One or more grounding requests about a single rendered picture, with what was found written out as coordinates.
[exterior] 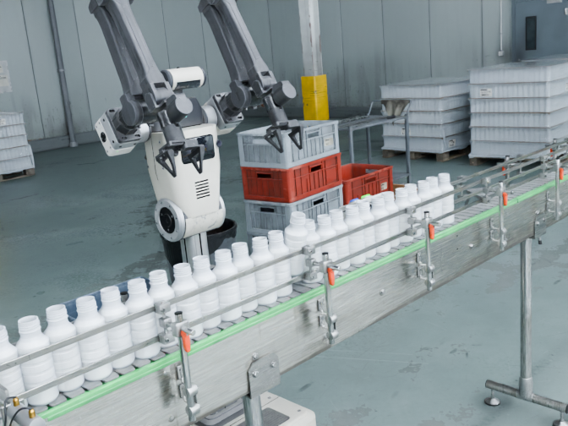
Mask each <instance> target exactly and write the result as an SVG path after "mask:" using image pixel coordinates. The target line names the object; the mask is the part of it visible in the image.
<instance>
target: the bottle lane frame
mask: <svg viewBox="0 0 568 426"><path fill-rule="evenodd" d="M548 191H549V199H550V200H555V180H553V181H552V182H550V183H546V184H545V185H543V186H540V187H539V188H535V189H534V190H532V191H530V192H526V193H525V194H523V195H520V196H517V197H516V198H514V199H511V200H508V201H507V205H504V228H505V229H506V230H507V233H506V234H505V240H506V242H507V244H506V246H504V250H503V251H500V248H499V247H498V245H497V242H493V240H492V239H490V231H491V230H493V228H492V227H490V220H489V219H491V218H493V220H494V221H493V227H496V228H499V206H496V207H494V208H492V209H490V210H487V211H485V212H482V213H481V214H479V215H475V216H474V217H470V219H468V220H464V221H463V222H461V223H458V224H456V225H455V226H452V227H450V228H446V229H445V230H444V231H442V232H438V233H436V234H435V235H434V239H430V246H431V264H433V265H434V267H435V270H434V279H435V284H434V285H433V286H432V290H431V291H428V290H427V287H426V286H425V284H424V282H425V280H422V279H420V277H419V276H418V271H417V267H419V266H420V264H419V263H417V253H419V252H421V263H422V264H426V257H425V239H424V240H419V242H417V243H413V244H412V245H410V246H408V247H405V248H403V249H401V250H397V252H395V253H393V254H390V255H388V256H385V257H382V259H379V260H376V261H375V260H374V262H373V263H371V264H369V265H365V266H364V267H362V268H358V269H357V270H355V271H353V272H348V274H346V275H344V276H340V277H339V278H337V279H335V285H334V286H332V285H330V286H331V298H332V310H333V313H335V314H336V315H337V318H338V320H337V322H336V329H337V331H338V333H339V336H338V337H337V338H336V339H335V344H332V345H331V344H329V340H328V339H327V337H326V332H327V331H326V330H323V329H322V326H320V323H319V316H320V315H322V313H321V312H320V311H319V310H318V300H319V299H321V298H323V305H324V309H323V310H324V312H326V304H325V285H320V287H317V288H315V289H311V291H309V292H306V293H301V295H300V296H298V297H295V298H290V299H291V300H289V301H286V302H285V303H280V305H277V306H275V307H274V308H269V309H268V310H266V311H265V312H263V313H260V314H259V313H257V315H255V316H254V317H251V318H249V319H246V318H245V321H242V322H240V323H238V324H233V326H231V327H229V328H227V329H225V330H222V329H220V330H221V331H220V332H218V333H215V334H214V335H212V336H209V335H207V336H208V337H206V338H205V339H203V340H201V341H194V344H192V345H190V346H191V348H190V352H188V362H189V369H190V376H191V382H192V383H195V384H196V385H197V386H198V387H199V392H198V394H197V396H198V403H199V404H200V406H201V408H200V413H198V414H196V420H195V421H193V422H190V421H189V420H188V415H187V413H186V411H185V407H186V406H187V403H186V402H184V399H183V398H181V397H180V391H179V386H180V385H181V384H182V381H181V379H180V380H179V379H178V373H177V366H179V365H181V358H180V352H179V350H178V351H176V352H174V353H171V354H166V353H165V354H166V356H165V357H164V358H160V359H158V360H156V361H152V360H150V363H149V364H147V365H145V366H143V367H141V368H136V367H135V370H134V371H132V372H130V373H128V374H125V375H121V374H119V377H118V378H116V379H114V380H112V381H110V382H107V383H105V382H101V383H102V385H101V386H98V387H96V388H95V389H93V390H85V393H84V394H81V395H79V396H76V397H75V398H72V399H70V398H67V397H66V399H67V401H66V402H63V403H61V404H59V405H57V406H55V407H49V406H47V408H48V409H47V410H46V411H44V412H41V413H39V414H37V415H38V416H40V417H41V418H43V419H44V420H45V422H46V426H190V425H192V424H194V423H197V422H198V421H199V420H201V419H203V418H205V417H207V416H209V415H211V414H212V413H213V412H216V411H218V410H220V409H221V408H223V407H225V406H227V405H229V404H230V403H232V402H234V401H236V400H237V399H239V398H241V397H243V396H245V395H247V394H248V393H249V380H248V372H247V371H248V369H249V365H250V364H251V363H252V362H253V361H255V360H257V359H259V358H262V357H263V356H265V355H266V354H268V353H270V352H273V353H274V354H276V355H277V356H278V359H279V369H280V376H281V375H283V374H285V373H286V372H288V371H290V370H291V369H294V368H296V367H297V366H298V365H300V364H302V363H305V362H306V361H308V360H310V359H311V358H313V357H315V356H317V355H319V354H321V353H322V352H324V351H326V350H328V349H330V348H331V347H333V346H335V345H337V344H338V343H340V342H342V341H345V340H346V339H347V338H349V337H351V336H353V335H355V334H357V333H358V332H360V331H361V330H364V329H366V328H368V327H369V326H371V325H373V324H375V323H376V322H378V321H380V320H382V319H383V318H385V317H387V316H389V315H391V314H393V313H395V312H396V311H398V310H399V309H402V308H404V307H406V306H407V305H408V304H410V303H413V302H414V301H416V300H418V299H420V298H421V297H423V296H425V295H427V294H429V293H430V292H432V291H434V290H436V289H437V288H439V287H442V286H444V285H445V284H446V283H448V282H450V281H453V280H454V279H456V278H457V277H459V276H461V275H463V274H465V273H467V272H468V271H470V270H472V269H474V268H476V267H477V266H479V265H481V264H483V263H484V262H486V261H488V260H490V259H492V258H493V257H495V256H497V255H499V254H501V253H503V252H505V251H506V250H507V249H510V248H512V247H514V246H515V245H517V244H519V243H521V242H522V241H524V240H526V239H528V238H530V237H531V236H533V235H534V219H535V216H537V215H539V214H541V213H543V212H545V214H546V220H547V221H546V228H547V227H550V226H552V225H554V224H555V223H556V222H558V221H561V220H562V219H564V218H566V217H567V216H568V174H567V175H565V176H563V180H560V200H561V201H562V205H561V206H560V211H561V213H562V215H561V216H560V219H559V220H558V221H556V220H555V219H554V213H550V212H548V211H547V210H546V203H548V202H549V201H548V200H547V199H546V192H548ZM549 210H552V211H555V206H554V202H549Z"/></svg>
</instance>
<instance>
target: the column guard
mask: <svg viewBox="0 0 568 426"><path fill-rule="evenodd" d="M301 83H302V94H303V115H304V120H329V106H328V94H327V82H326V74H323V75H318V76H306V77H304V76H302V77H301Z"/></svg>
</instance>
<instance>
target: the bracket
mask: <svg viewBox="0 0 568 426"><path fill-rule="evenodd" d="M539 157H540V161H542V162H543V164H541V169H543V172H540V173H539V174H540V177H539V178H547V177H548V173H547V172H544V169H548V168H554V172H555V200H550V199H549V191H548V192H546V199H547V200H548V201H549V202H554V206H555V211H552V210H549V202H548V203H546V210H547V211H548V212H550V213H554V219H555V220H556V221H558V220H559V219H560V216H561V215H562V213H561V211H560V206H561V205H562V201H561V200H560V180H563V176H564V169H568V167H565V166H562V163H560V158H557V154H555V155H552V157H553V160H555V163H553V166H551V165H549V164H546V163H544V162H545V161H547V160H548V156H543V155H541V156H539ZM524 159H525V158H524ZM524 159H522V160H524ZM522 160H520V162H517V163H511V164H509V165H506V166H503V167H502V171H504V170H506V169H509V168H510V167H511V166H517V165H520V164H522V163H523V162H522ZM481 179H482V183H481V184H485V187H484V188H483V193H485V196H483V197H482V198H481V199H482V204H488V203H490V202H491V197H489V196H488V194H489V193H491V192H493V193H496V196H499V228H496V227H493V221H494V220H493V218H491V219H489V220H490V227H492V228H493V230H491V231H490V239H492V240H493V242H497V245H498V247H499V248H500V251H503V250H504V246H506V244H507V242H506V240H505V234H506V233H507V230H506V229H505V228H504V205H507V196H508V194H514V191H513V190H505V189H506V188H508V187H510V182H507V183H505V186H504V181H499V187H498V188H497V189H494V188H491V187H487V184H489V183H490V177H482V178H481ZM405 209H406V213H405V214H408V215H410V217H408V218H407V224H410V225H411V227H409V228H408V229H406V231H407V235H406V236H410V237H413V236H415V235H417V228H413V227H412V225H415V224H417V223H418V224H422V228H423V229H424V234H425V257H426V264H422V263H421V252H419V253H417V263H419V264H420V266H419V267H417V271H418V276H419V277H420V279H422V280H425V282H424V284H425V286H426V287H427V290H428V291H431V290H432V286H433V285H434V284H435V279H434V270H435V267H434V265H433V264H431V246H430V239H434V227H435V226H437V227H440V226H441V223H440V222H435V221H433V218H432V217H429V211H427V210H426V211H424V212H423V213H424V218H423V219H422V220H417V217H413V216H412V214H415V213H417V212H416V206H410V205H409V206H408V207H405ZM494 230H498V231H497V233H498V234H499V240H494ZM302 249H303V254H304V255H307V256H308V258H307V259H306V260H305V264H306V266H307V267H309V270H307V271H305V272H304V274H305V279H304V280H307V281H313V280H315V279H317V278H318V277H317V271H316V270H312V267H314V266H319V272H321V273H324V282H325V304H326V312H324V310H323V309H324V305H323V298H321V299H319V300H318V310H319V311H320V312H321V313H322V315H320V316H319V326H322V329H323V330H326V331H327V332H326V337H327V339H328V340H329V344H331V345H332V344H335V339H336V338H337V337H338V336H339V333H338V331H337V329H336V322H337V320H338V318H337V315H336V314H335V313H333V310H332V298H331V286H330V285H332V286H334V285H335V270H338V271H340V270H341V267H340V266H337V265H333V260H332V259H329V252H323V253H322V260H321V261H320V262H319V261H316V259H315V258H311V254H315V246H314V245H309V244H308V245H305V246H303V247H302ZM421 266H424V271H425V272H426V278H425V277H422V276H421V275H422V272H421ZM120 295H121V300H122V301H121V303H124V302H127V300H128V292H120ZM153 305H155V309H156V311H155V313H157V314H160V315H162V317H160V318H159V325H160V327H162V328H164V331H163V332H161V333H159V334H157V335H158V336H159V339H160V341H159V342H160V343H161V344H163V345H166V344H169V343H171V342H173V341H175V337H176V338H177V339H178V345H179V352H180V358H181V365H179V366H177V378H178V379H179V380H180V379H181V381H182V384H181V385H180V386H179V391H180V397H181V398H183V399H184V402H186V403H187V406H186V407H185V411H186V413H187V415H188V420H189V421H190V422H193V421H195V420H196V414H198V413H200V408H201V406H200V404H199V403H198V396H197V394H198V392H199V387H198V386H197V385H196V384H195V383H192V382H191V376H190V369H189V362H188V352H190V348H191V346H190V337H189V335H191V336H194V335H195V333H196V331H195V330H192V329H190V328H189V324H188V320H187V319H184V318H183V311H176V312H174V314H175V321H174V322H172V318H171V317H169V316H166V313H167V312H170V311H171V305H170V302H168V301H165V300H162V301H160V302H157V303H153ZM324 315H326V316H324ZM325 322H326V323H327V326H328V329H327V328H325V326H324V324H325ZM168 327H171V328H172V331H170V330H168V329H167V328H168Z"/></svg>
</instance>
